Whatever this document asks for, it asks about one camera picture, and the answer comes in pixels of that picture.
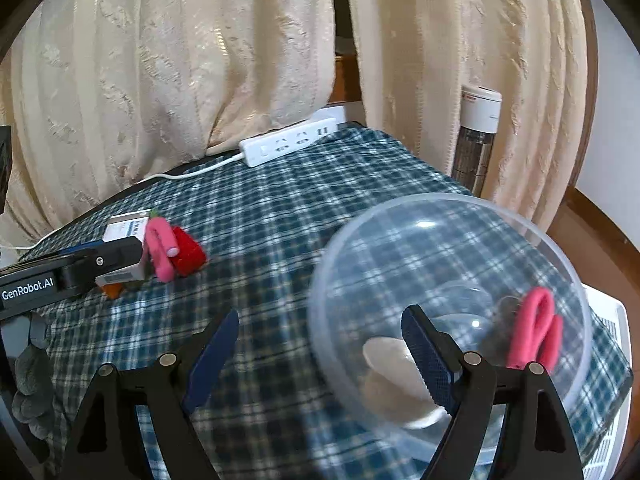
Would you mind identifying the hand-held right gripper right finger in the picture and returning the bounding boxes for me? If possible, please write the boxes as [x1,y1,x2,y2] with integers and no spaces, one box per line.
[401,305,585,480]

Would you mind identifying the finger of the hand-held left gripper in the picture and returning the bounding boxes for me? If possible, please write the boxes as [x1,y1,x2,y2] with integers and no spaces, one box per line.
[56,237,144,302]

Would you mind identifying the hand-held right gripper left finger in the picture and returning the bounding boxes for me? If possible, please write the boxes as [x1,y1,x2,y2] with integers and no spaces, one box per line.
[60,308,240,480]

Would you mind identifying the white medicine box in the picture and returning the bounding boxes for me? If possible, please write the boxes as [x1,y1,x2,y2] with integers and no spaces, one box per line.
[95,212,152,287]

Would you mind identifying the white round lid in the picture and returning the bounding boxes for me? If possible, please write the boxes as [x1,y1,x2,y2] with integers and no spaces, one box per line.
[362,337,452,430]

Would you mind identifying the pink hair tie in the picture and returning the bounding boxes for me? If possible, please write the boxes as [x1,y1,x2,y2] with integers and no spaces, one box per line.
[144,217,179,282]
[504,287,564,372]

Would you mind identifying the clear plastic bowl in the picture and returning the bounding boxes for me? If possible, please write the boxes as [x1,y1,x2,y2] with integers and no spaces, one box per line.
[307,192,594,465]

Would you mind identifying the blue plaid tablecloth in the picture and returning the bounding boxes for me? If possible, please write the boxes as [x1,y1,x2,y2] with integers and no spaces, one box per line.
[10,122,633,480]

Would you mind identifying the cream patterned curtain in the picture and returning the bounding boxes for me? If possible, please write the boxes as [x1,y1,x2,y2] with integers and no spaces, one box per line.
[341,0,587,231]
[0,0,337,248]

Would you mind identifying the white appliance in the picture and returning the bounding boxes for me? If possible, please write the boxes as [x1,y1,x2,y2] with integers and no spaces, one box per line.
[575,284,632,480]

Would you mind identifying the white power strip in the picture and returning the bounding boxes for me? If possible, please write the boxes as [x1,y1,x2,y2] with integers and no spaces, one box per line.
[238,117,338,169]

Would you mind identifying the clear bottle with white cap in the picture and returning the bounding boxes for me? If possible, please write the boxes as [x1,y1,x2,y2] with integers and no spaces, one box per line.
[451,85,502,197]

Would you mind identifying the brown wooden furniture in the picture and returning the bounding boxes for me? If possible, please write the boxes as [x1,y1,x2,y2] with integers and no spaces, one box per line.
[332,52,365,107]

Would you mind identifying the white power cable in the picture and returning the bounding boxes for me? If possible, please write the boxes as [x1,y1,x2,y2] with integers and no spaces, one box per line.
[0,154,247,252]

